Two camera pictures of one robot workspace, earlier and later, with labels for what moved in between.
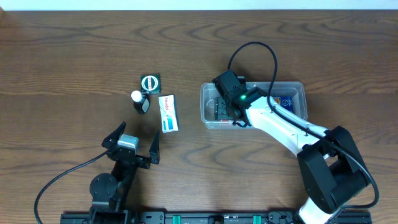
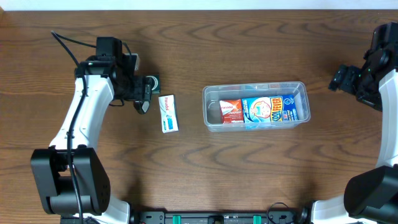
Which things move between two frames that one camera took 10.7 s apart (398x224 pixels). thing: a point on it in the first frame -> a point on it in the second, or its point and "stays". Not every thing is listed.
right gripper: (221, 109) -> (343, 79)
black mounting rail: (88, 217) stays
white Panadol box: (168, 114) stays
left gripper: (134, 157) -> (147, 92)
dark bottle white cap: (141, 102) stays
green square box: (150, 84) stays
